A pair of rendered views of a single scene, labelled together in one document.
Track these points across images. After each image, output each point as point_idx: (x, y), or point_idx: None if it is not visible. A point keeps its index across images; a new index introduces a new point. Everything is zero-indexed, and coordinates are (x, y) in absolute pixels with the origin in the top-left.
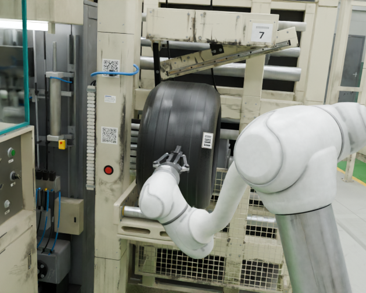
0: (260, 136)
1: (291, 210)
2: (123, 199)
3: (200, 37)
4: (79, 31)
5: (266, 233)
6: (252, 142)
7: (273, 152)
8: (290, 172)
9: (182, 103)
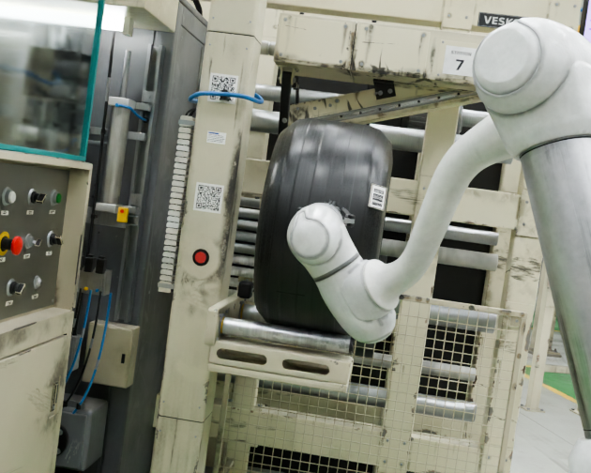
0: (512, 30)
1: (548, 135)
2: (222, 305)
3: (361, 63)
4: (166, 41)
5: (453, 412)
6: (500, 40)
7: (529, 44)
8: (550, 73)
9: (338, 141)
